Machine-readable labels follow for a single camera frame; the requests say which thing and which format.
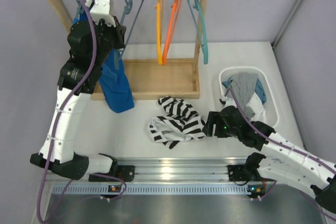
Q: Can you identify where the black white striped tank top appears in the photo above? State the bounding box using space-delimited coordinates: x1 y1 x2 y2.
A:
148 96 206 150

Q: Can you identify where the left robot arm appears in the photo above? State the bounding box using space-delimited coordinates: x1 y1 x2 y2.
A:
30 19 126 181

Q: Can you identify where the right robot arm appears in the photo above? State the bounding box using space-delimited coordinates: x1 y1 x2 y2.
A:
202 106 335 213

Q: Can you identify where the blue tank top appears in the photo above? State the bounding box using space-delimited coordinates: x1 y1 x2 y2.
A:
68 3 134 113

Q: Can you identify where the yellow hanger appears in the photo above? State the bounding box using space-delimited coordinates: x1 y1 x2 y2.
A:
155 0 164 65

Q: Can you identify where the orange hanger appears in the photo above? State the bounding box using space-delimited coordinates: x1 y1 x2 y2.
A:
162 0 183 65

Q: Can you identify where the teal hanger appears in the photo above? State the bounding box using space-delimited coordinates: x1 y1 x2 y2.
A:
187 0 208 65

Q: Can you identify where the white garment in basket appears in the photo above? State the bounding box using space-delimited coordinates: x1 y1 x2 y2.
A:
245 93 267 123

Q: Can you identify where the grey garment in basket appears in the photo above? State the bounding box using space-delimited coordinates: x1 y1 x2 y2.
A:
228 72 258 118

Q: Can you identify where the blue garment in basket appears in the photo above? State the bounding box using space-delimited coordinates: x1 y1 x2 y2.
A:
255 79 267 104

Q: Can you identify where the white perforated laundry basket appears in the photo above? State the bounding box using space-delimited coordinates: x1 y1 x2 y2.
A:
219 67 279 128

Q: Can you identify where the wooden clothes rack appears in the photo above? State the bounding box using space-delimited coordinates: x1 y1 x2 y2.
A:
48 0 207 100

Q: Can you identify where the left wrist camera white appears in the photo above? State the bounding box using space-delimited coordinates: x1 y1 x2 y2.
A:
80 0 117 28

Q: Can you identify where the aluminium mounting rail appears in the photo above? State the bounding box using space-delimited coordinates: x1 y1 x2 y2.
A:
107 157 247 184

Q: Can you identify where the white slotted cable duct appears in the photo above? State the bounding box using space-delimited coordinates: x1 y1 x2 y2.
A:
52 184 263 195

